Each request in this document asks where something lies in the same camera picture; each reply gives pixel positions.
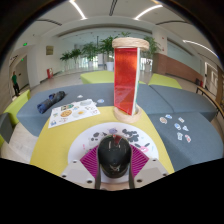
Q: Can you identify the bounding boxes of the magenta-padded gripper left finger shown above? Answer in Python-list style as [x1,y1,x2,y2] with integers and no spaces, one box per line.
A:
[60,144,102,190]

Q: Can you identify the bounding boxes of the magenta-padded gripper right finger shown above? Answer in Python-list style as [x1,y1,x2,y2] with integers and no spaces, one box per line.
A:
[128,143,170,190]

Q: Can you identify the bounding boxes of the black computer mouse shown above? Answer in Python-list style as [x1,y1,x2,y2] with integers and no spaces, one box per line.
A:
[97,134,133,179]

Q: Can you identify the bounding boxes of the round white animal-print mouse pad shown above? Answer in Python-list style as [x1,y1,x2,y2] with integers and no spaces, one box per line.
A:
[67,121,160,184]

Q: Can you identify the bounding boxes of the white sticker sheet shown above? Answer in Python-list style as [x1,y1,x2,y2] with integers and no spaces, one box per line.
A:
[48,99,101,129]

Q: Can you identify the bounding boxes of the lime green bench with grey seat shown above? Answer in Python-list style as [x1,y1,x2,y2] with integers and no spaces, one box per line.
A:
[0,89,31,145]

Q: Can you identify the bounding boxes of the red fire extinguisher cabinet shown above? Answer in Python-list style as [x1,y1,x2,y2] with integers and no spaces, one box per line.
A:
[46,67,54,80]

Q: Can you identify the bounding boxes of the person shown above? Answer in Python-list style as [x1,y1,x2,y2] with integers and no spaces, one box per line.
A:
[10,70,21,98]

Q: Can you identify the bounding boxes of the potted green plants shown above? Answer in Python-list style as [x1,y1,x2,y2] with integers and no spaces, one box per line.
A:
[59,31,161,73]

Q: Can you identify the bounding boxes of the ceiling strip lights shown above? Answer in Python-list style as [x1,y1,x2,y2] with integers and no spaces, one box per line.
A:
[68,0,219,58]

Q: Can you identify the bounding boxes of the red panel stand with rope ends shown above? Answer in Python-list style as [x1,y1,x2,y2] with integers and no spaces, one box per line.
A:
[111,36,150,124]

